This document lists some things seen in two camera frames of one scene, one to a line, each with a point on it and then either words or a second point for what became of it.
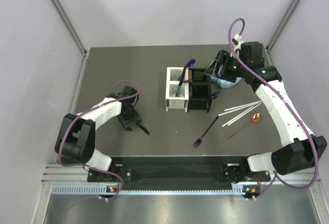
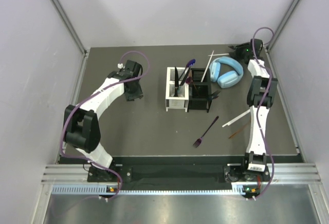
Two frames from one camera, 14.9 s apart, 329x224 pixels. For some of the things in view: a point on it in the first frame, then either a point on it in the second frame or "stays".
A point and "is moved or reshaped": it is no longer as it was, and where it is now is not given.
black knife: x=143 y=128 → x=176 y=82
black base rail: x=179 y=169 stays
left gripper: x=135 y=118 → x=138 y=94
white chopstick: x=226 y=109 → x=207 y=66
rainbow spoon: x=190 y=62 stays
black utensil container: x=200 y=91 stays
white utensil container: x=177 y=89 stays
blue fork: x=215 y=95 stays
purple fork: x=197 y=144 stays
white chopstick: x=239 y=109 is moved or reshaped
